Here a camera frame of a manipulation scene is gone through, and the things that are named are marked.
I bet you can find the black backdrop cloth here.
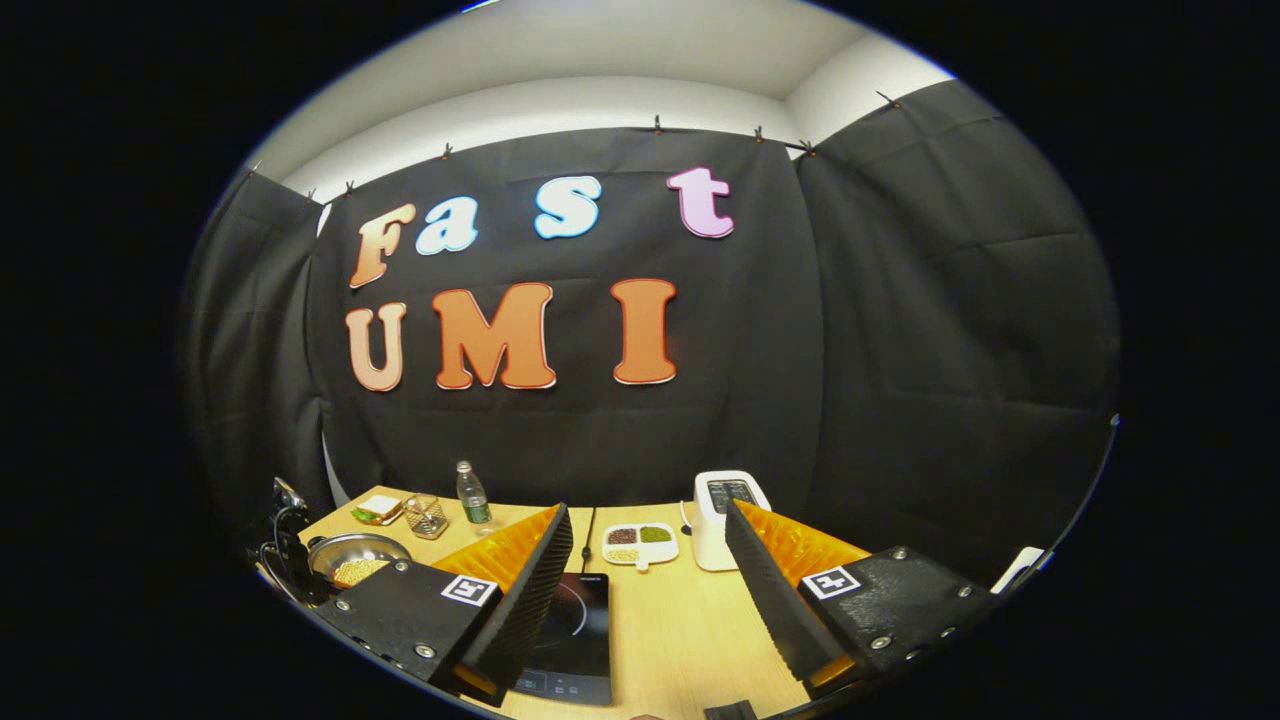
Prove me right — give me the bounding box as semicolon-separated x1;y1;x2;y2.
180;80;1121;591

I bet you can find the white divided dish of beans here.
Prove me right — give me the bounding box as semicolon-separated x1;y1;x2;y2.
602;523;680;573

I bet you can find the steel pot with black handles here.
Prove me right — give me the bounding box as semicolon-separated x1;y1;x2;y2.
305;533;413;591

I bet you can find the wire mesh holder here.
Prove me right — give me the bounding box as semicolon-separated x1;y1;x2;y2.
404;494;449;541

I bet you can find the black induction cooktop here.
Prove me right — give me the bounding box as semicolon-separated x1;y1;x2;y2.
510;572;613;707

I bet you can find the white toaster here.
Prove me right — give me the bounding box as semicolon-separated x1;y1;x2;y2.
692;470;773;573

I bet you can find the clear plastic water bottle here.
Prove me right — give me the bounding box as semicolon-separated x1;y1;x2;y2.
456;460;493;527

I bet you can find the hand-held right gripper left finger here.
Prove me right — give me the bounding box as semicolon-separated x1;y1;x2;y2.
312;502;575;706

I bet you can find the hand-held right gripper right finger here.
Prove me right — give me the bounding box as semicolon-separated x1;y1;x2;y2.
724;498;1001;701

